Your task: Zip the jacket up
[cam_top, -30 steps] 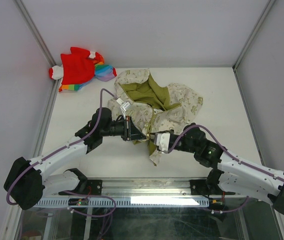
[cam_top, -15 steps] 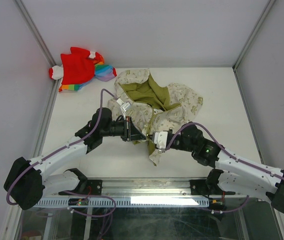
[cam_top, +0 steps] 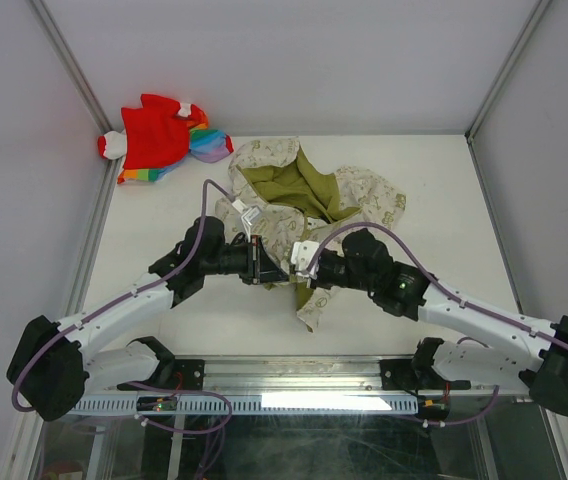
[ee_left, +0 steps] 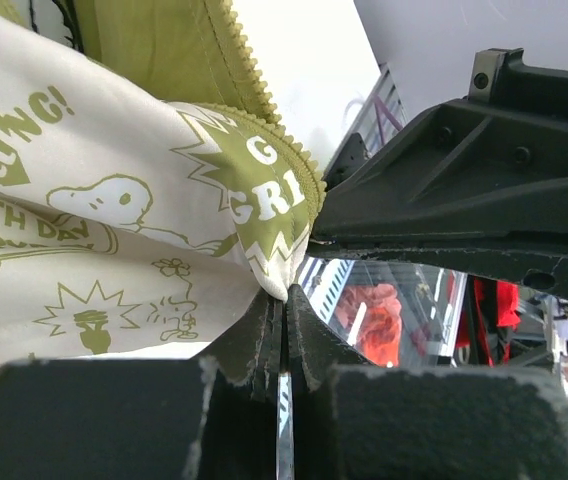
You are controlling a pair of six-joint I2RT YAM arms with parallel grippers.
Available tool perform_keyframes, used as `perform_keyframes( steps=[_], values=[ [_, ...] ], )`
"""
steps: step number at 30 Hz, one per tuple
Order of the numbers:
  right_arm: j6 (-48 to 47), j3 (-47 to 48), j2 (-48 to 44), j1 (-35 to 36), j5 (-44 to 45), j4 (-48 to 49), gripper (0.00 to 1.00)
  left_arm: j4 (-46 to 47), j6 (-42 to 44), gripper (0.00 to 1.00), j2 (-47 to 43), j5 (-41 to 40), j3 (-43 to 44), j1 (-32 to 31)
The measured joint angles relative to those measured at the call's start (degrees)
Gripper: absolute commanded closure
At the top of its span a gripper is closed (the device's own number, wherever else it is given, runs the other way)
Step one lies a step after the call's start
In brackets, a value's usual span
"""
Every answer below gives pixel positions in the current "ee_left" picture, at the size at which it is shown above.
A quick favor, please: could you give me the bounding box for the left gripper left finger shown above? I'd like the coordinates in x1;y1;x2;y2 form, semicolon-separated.
0;293;284;479

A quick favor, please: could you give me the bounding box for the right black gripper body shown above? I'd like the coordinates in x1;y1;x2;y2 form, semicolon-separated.
467;48;568;122

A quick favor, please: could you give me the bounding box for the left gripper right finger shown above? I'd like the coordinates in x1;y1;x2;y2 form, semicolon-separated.
286;286;568;479

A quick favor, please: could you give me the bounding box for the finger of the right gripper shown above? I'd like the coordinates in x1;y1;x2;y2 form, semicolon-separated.
313;100;568;242
308;242;568;300

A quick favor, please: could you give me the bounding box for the cream green printed jacket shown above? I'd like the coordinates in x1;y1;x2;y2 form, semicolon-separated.
0;1;325;364

